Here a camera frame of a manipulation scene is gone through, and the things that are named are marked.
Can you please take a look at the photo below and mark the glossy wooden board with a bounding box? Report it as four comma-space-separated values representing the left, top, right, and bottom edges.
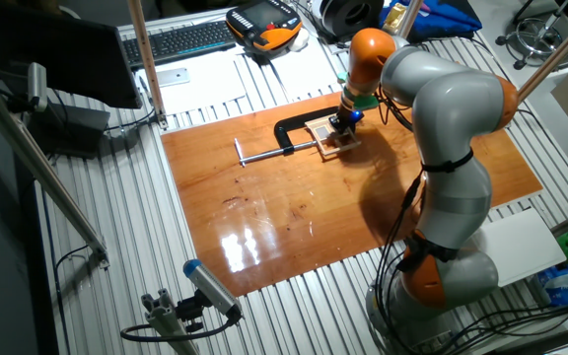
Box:
160, 91, 545, 299

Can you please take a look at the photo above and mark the black filament spool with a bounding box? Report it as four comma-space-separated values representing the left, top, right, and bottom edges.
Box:
319, 0, 387, 43

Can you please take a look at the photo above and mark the blue tissue packet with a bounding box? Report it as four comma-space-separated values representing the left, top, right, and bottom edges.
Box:
534, 264, 568, 308

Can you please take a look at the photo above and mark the wooden frame post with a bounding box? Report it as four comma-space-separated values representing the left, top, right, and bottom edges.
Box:
400, 0, 424, 39
516, 2, 568, 103
126, 0, 170, 130

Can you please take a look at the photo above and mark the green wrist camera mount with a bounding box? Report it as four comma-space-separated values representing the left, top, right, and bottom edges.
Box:
337, 71, 380, 110

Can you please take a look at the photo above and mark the silver smartphone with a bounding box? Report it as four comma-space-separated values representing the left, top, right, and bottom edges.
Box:
155, 67, 191, 89

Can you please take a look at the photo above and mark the miniature wooden window frame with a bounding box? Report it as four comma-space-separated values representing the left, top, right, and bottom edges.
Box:
304, 115, 363, 159

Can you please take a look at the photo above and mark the yellow packet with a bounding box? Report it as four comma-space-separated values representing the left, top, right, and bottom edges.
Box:
382, 2, 408, 34

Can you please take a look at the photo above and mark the blue cloth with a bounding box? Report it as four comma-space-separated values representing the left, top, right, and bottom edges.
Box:
382, 0, 483, 43

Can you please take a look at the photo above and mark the black equipment box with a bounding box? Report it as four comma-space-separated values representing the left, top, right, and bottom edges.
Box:
30, 101, 111, 160

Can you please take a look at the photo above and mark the aluminium profile stand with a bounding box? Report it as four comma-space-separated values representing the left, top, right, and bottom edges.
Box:
140, 288, 200, 355

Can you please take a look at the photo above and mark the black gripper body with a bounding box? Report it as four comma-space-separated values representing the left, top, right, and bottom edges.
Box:
330, 110, 364, 133

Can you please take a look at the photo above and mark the grey depth camera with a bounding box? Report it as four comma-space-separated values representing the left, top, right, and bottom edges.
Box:
26, 61, 49, 113

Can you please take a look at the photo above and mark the black camera cable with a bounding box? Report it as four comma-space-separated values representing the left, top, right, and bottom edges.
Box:
119, 315, 239, 344

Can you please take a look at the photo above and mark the black computer monitor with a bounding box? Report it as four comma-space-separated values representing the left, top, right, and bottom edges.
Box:
0, 0, 143, 110

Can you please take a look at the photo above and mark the black camera bracket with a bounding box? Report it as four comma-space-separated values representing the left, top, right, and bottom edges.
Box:
175, 290, 207, 334

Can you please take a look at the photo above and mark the white flat board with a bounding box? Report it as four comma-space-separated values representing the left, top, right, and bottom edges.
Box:
473, 206, 568, 289

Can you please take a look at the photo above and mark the black computer keyboard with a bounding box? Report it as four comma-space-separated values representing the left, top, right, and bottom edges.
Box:
121, 19, 239, 69

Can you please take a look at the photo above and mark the black metal C-clamp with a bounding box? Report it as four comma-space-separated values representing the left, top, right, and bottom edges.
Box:
233, 106, 358, 168

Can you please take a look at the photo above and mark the metal stool base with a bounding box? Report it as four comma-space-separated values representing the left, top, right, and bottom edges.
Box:
494, 0, 568, 71

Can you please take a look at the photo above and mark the dark metal bar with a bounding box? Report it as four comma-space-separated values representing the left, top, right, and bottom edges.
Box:
483, 337, 568, 355

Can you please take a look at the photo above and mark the diagonal aluminium bar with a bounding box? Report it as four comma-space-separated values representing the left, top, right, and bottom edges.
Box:
0, 66, 111, 270

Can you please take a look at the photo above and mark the orange and black teach pendant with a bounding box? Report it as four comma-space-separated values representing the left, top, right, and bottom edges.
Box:
225, 0, 304, 55

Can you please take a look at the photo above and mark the silver camera with blue cap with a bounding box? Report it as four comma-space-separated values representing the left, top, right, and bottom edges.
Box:
182, 258, 244, 322

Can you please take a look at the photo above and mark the white paper sheet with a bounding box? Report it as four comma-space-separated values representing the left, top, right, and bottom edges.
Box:
135, 56, 249, 117
263, 36, 340, 98

